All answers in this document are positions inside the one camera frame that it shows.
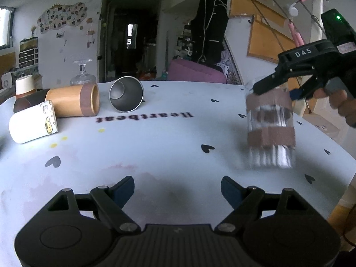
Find pink clothes hanger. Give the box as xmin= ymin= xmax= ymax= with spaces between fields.
xmin=287 ymin=0 xmax=323 ymax=48

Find bamboo cup brown rim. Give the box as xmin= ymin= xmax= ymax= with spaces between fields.
xmin=45 ymin=83 xmax=100 ymax=117

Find wall photo collage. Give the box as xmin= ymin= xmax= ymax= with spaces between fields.
xmin=37 ymin=2 xmax=88 ymax=34

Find white drawer cabinet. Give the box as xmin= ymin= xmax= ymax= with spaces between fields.
xmin=19 ymin=48 xmax=39 ymax=69

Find black hanging jacket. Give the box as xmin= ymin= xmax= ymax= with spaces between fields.
xmin=190 ymin=0 xmax=230 ymax=63

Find ribbed glass cup brown bands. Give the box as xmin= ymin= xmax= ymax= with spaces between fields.
xmin=245 ymin=80 xmax=297 ymax=170

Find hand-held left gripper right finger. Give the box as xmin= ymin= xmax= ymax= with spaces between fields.
xmin=215 ymin=176 xmax=310 ymax=234

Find glass fish tank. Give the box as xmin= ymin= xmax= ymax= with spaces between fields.
xmin=19 ymin=37 xmax=38 ymax=52

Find grey metal cup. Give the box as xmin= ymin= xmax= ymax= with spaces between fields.
xmin=109 ymin=76 xmax=145 ymax=112

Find dark brown cup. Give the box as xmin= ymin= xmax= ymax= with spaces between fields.
xmin=13 ymin=89 xmax=51 ymax=114

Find window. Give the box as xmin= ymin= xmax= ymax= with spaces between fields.
xmin=0 ymin=7 xmax=14 ymax=49

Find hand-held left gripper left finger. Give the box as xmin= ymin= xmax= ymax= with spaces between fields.
xmin=47 ymin=176 xmax=141 ymax=235

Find person's right hand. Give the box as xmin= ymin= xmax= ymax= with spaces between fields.
xmin=314 ymin=87 xmax=356 ymax=128

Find yellow wall board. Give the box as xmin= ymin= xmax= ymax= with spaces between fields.
xmin=247 ymin=19 xmax=296 ymax=62

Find white cup brown base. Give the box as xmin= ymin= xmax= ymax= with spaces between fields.
xmin=15 ymin=75 xmax=36 ymax=99

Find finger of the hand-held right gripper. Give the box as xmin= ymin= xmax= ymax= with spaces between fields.
xmin=289 ymin=88 xmax=306 ymax=101
xmin=252 ymin=67 xmax=292 ymax=95

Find white small appliance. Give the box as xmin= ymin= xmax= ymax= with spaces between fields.
xmin=1 ymin=72 xmax=13 ymax=90

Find white heart print tablecloth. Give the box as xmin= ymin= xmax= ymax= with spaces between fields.
xmin=0 ymin=80 xmax=356 ymax=267

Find white cup cartoon print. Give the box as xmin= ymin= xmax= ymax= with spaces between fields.
xmin=8 ymin=100 xmax=59 ymax=144

